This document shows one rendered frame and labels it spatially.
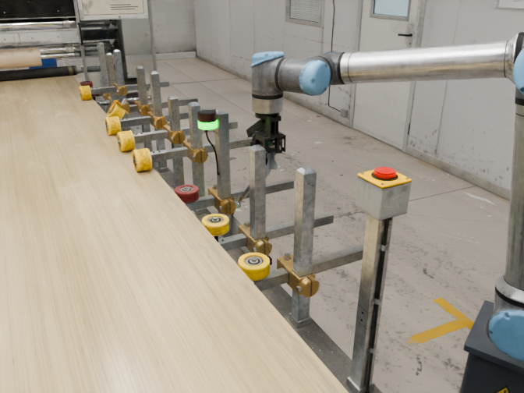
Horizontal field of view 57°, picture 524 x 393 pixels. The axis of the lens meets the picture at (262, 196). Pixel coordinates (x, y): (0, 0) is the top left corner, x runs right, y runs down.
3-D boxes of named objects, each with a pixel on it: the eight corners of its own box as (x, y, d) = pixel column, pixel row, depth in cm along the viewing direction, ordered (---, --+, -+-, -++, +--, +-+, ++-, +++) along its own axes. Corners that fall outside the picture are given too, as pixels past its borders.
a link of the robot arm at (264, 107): (246, 94, 140) (275, 91, 144) (246, 111, 142) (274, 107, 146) (260, 100, 133) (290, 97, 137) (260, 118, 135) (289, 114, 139)
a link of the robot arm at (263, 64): (274, 54, 127) (243, 51, 132) (274, 101, 132) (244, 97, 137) (292, 51, 134) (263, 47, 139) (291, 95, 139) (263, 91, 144)
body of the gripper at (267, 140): (263, 157, 140) (263, 117, 135) (250, 149, 147) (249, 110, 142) (286, 154, 143) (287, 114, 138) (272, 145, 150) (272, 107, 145)
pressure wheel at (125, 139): (130, 125, 195) (136, 140, 192) (129, 139, 202) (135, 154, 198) (115, 128, 193) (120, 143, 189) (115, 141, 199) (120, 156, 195)
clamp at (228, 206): (221, 198, 174) (221, 185, 172) (236, 213, 163) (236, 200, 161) (207, 201, 171) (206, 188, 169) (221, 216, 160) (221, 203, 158)
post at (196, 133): (203, 218, 194) (196, 100, 174) (207, 221, 192) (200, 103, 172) (195, 220, 193) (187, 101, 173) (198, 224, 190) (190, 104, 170)
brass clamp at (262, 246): (253, 235, 155) (253, 221, 153) (274, 254, 144) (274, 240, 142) (235, 239, 152) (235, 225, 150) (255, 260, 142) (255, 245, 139)
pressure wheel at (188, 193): (195, 210, 170) (193, 181, 165) (203, 220, 163) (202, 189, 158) (173, 216, 166) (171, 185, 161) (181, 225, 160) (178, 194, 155)
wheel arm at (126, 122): (214, 113, 238) (213, 106, 237) (216, 115, 235) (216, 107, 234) (111, 127, 217) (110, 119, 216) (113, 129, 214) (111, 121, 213)
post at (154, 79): (165, 171, 233) (156, 70, 213) (168, 173, 231) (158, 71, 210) (158, 171, 232) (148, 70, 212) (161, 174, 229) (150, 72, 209)
